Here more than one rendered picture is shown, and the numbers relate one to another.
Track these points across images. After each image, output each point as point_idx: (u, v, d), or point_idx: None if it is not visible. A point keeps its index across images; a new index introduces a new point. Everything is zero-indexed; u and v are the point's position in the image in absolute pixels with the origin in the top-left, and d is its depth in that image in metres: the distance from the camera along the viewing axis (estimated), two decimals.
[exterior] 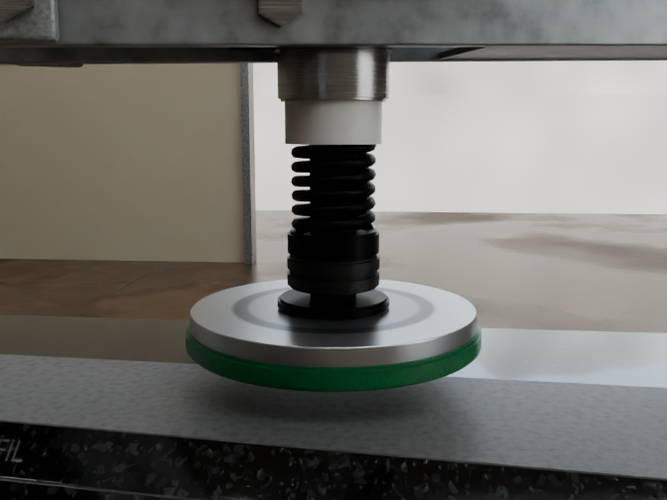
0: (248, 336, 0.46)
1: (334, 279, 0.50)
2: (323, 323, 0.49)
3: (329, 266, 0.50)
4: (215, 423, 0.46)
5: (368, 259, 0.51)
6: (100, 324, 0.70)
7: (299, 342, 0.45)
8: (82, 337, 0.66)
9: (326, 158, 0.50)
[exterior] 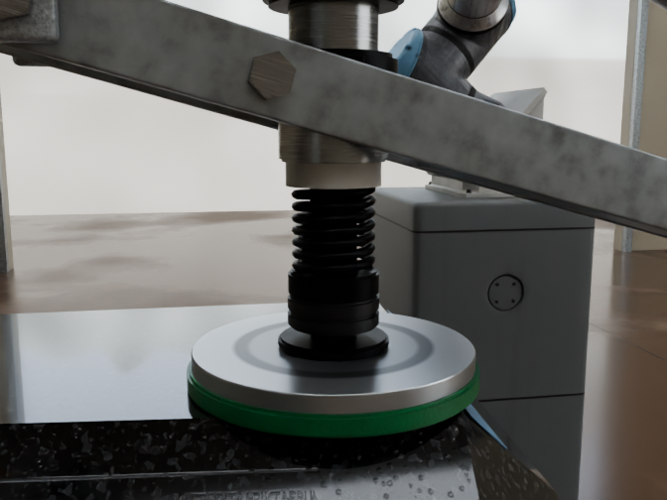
0: (299, 389, 0.45)
1: (334, 320, 0.51)
2: (349, 365, 0.50)
3: (329, 308, 0.50)
4: None
5: (368, 300, 0.52)
6: None
7: (355, 389, 0.45)
8: None
9: (326, 200, 0.51)
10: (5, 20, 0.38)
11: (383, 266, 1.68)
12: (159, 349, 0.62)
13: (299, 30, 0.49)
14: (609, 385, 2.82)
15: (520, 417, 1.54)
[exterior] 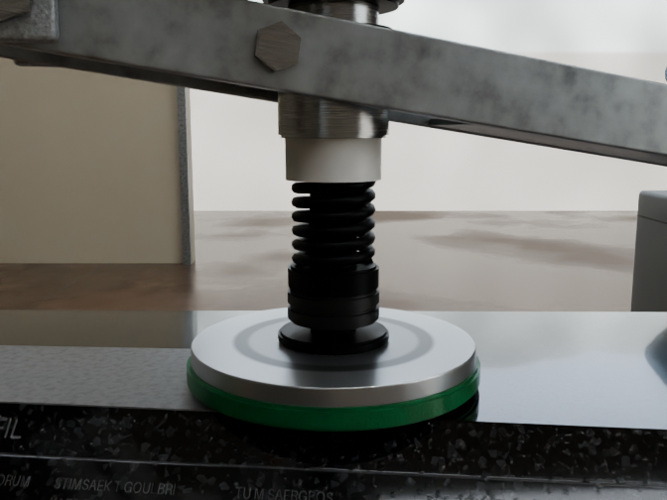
0: (463, 338, 0.54)
1: (334, 314, 0.51)
2: (391, 330, 0.56)
3: (329, 302, 0.50)
4: None
5: (368, 294, 0.52)
6: (71, 316, 0.73)
7: (446, 325, 0.58)
8: (57, 327, 0.69)
9: (326, 194, 0.51)
10: (5, 20, 0.38)
11: (660, 273, 1.60)
12: (664, 356, 0.60)
13: (299, 4, 0.48)
14: None
15: None
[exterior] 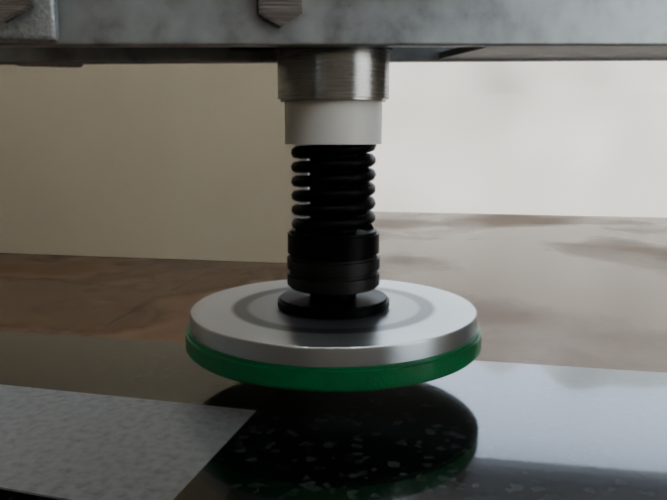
0: (202, 305, 0.54)
1: (334, 279, 0.50)
2: (270, 312, 0.52)
3: (329, 266, 0.50)
4: (85, 476, 0.39)
5: (368, 259, 0.51)
6: (40, 342, 0.64)
7: (204, 316, 0.51)
8: (11, 357, 0.60)
9: (326, 158, 0.50)
10: None
11: None
12: None
13: None
14: None
15: None
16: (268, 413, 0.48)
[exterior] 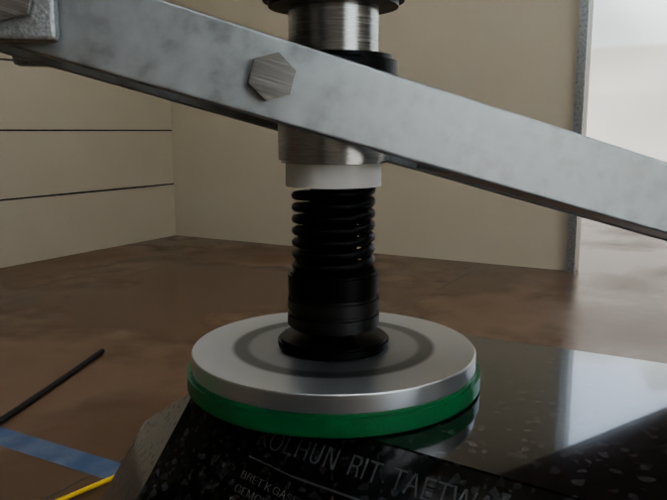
0: None
1: (334, 320, 0.51)
2: None
3: (329, 308, 0.50)
4: None
5: (368, 300, 0.52)
6: (563, 357, 0.60)
7: (268, 316, 0.62)
8: (553, 373, 0.56)
9: (326, 200, 0.51)
10: (5, 20, 0.38)
11: None
12: None
13: (299, 31, 0.49)
14: None
15: None
16: None
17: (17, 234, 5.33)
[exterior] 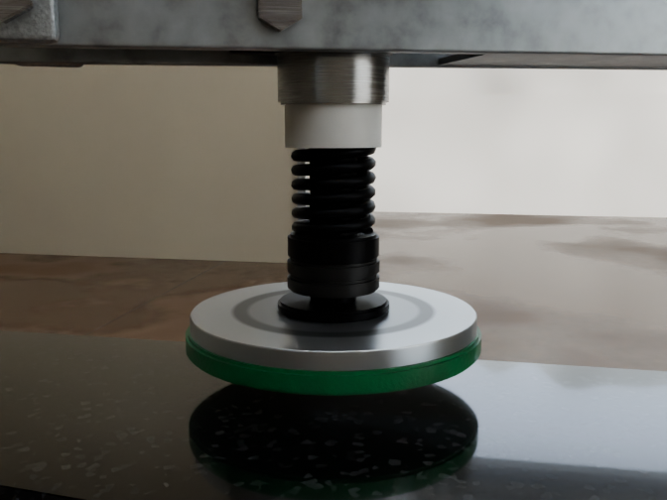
0: (451, 329, 0.48)
1: (334, 282, 0.50)
2: (400, 312, 0.53)
3: (329, 269, 0.50)
4: (88, 475, 0.39)
5: (368, 262, 0.51)
6: (41, 341, 0.64)
7: (464, 317, 0.51)
8: (12, 357, 0.60)
9: (326, 162, 0.50)
10: None
11: None
12: None
13: None
14: None
15: None
16: (269, 412, 0.48)
17: None
